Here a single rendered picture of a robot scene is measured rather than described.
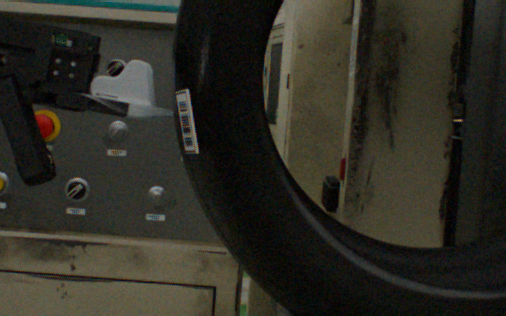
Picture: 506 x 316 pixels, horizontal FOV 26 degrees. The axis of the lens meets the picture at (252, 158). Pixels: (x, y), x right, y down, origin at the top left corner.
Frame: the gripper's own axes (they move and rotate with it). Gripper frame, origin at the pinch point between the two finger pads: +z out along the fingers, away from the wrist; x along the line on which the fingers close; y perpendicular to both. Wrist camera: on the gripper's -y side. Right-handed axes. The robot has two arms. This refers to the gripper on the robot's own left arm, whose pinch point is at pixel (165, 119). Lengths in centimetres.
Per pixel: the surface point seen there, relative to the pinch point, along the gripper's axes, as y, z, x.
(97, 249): -24, -12, 58
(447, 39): 15.7, 30.5, 24.4
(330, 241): -7.7, 18.3, -12.2
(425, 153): 1.2, 30.7, 24.4
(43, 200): -19, -23, 63
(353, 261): -9.1, 20.8, -12.2
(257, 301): -20.8, 13.5, 21.8
